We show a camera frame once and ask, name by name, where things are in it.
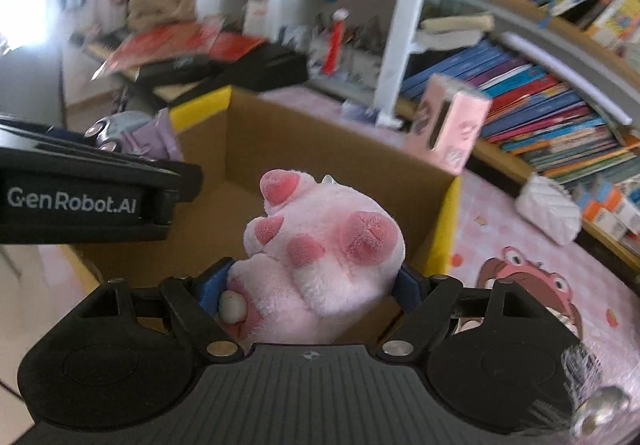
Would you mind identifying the pale lying book stack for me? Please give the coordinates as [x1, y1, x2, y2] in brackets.
[419, 14, 496, 52]

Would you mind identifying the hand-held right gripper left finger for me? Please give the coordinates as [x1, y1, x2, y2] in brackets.
[97, 259, 246, 360]

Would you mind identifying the red packet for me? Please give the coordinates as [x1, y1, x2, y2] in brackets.
[92, 20, 268, 80]

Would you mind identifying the white shelf unit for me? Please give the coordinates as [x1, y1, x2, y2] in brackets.
[195, 0, 441, 128]

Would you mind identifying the wooden bookshelf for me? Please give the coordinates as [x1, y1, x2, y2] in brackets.
[395, 0, 640, 271]

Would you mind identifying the white tissue pack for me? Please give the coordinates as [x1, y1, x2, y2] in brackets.
[515, 174, 583, 246]

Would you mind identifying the row of blue spined books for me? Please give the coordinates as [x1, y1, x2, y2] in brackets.
[400, 40, 640, 176]

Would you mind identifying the yellow cardboard box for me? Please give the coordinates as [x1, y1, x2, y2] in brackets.
[65, 87, 463, 346]

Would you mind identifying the pink plush toy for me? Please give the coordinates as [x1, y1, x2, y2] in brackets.
[218, 168, 406, 345]

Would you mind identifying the orange white small box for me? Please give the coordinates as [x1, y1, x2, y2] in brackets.
[580, 185, 626, 220]
[595, 210, 640, 241]

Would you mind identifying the pink checkered printed tablecloth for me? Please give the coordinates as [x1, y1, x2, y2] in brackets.
[0, 85, 640, 445]

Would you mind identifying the brown crumpled cloth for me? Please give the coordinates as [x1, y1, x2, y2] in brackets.
[127, 0, 198, 33]

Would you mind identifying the black side table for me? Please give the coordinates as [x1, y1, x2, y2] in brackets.
[70, 27, 308, 108]

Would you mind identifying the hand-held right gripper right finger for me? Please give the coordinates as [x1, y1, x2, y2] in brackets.
[375, 265, 526, 363]

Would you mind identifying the pink carton box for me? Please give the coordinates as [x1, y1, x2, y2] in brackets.
[404, 74, 493, 173]

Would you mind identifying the purple soft item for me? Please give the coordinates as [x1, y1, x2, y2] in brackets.
[82, 107, 186, 163]

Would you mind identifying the white box red label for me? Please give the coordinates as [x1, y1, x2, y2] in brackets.
[245, 0, 273, 36]

